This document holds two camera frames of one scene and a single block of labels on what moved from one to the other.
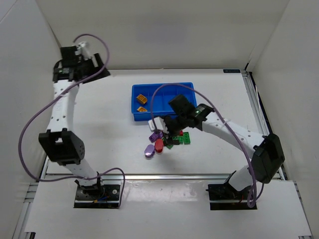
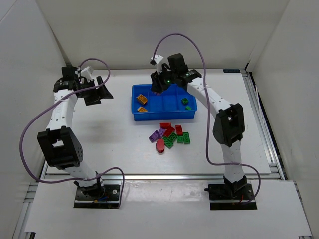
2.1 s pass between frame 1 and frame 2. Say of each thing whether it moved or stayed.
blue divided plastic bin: stayed
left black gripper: moved
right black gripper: moved
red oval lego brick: stayed
